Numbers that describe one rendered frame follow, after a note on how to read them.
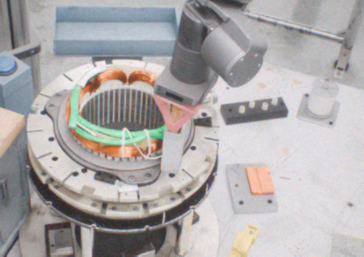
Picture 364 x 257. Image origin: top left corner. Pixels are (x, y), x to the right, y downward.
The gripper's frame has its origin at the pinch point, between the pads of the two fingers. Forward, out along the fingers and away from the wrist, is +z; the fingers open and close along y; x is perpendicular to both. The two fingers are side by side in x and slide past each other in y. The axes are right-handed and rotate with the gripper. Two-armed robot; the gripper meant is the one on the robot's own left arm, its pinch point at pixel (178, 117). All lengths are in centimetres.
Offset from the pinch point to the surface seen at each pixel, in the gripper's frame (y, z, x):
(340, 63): 178, 105, -17
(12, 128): -0.7, 16.7, 27.3
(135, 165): -2.0, 11.2, 4.5
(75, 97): 2.1, 6.8, 17.9
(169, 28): 41.6, 17.1, 16.8
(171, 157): -0.5, 7.8, -0.6
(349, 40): 178, 93, -16
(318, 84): 60, 30, -15
